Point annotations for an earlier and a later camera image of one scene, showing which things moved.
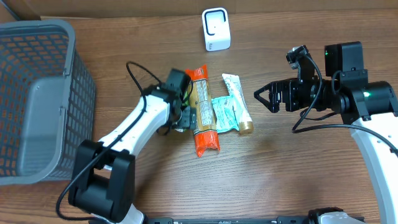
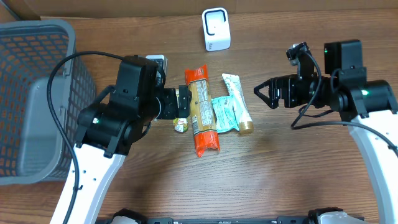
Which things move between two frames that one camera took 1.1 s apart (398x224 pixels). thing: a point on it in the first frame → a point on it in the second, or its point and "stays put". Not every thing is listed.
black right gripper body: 277,96 stays put
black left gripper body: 189,121 → 170,103
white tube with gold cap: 244,121 stays put
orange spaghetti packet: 206,134 stays put
